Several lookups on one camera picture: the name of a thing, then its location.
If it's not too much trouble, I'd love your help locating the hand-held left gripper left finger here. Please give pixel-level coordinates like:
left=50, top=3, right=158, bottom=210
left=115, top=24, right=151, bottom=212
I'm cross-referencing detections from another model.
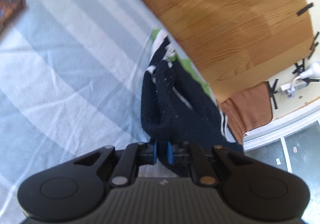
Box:
left=73, top=140, right=158, bottom=187

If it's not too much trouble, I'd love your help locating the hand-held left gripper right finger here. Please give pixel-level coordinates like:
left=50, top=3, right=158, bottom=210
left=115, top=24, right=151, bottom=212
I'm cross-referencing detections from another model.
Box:
left=167, top=141, right=253, bottom=186

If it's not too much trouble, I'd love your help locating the dark knit sock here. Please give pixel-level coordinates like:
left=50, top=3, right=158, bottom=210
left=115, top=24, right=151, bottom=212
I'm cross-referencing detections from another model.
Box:
left=140, top=59, right=192, bottom=177

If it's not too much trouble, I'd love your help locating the navy garment with white stripes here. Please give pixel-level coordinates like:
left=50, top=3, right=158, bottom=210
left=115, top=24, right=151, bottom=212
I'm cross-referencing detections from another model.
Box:
left=149, top=35, right=245, bottom=156

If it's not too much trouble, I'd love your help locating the brown cloth on floor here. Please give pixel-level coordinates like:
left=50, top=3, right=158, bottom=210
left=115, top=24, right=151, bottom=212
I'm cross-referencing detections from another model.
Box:
left=219, top=81, right=273, bottom=146

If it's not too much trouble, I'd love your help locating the green cloth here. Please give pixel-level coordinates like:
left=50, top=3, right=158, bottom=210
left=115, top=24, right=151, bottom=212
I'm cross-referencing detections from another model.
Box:
left=149, top=28, right=212, bottom=95

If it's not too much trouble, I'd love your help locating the light blue striped bedsheet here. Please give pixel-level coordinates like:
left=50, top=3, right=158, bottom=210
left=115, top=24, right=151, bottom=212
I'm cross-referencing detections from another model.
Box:
left=0, top=0, right=218, bottom=217

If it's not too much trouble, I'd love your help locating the white framed glass door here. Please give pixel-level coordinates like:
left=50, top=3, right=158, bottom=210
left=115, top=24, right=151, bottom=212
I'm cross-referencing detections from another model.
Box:
left=241, top=104, right=320, bottom=173

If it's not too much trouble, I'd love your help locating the white power strip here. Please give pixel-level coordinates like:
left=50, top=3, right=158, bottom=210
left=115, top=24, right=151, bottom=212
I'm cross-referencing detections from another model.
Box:
left=281, top=81, right=308, bottom=98

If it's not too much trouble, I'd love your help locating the white lamp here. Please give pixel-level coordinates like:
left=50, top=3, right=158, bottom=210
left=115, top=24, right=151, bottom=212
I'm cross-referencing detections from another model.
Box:
left=299, top=61, right=320, bottom=80

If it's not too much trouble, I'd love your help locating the dark brown book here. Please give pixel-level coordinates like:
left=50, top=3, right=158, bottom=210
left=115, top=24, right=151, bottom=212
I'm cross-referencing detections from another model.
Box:
left=0, top=0, right=27, bottom=39

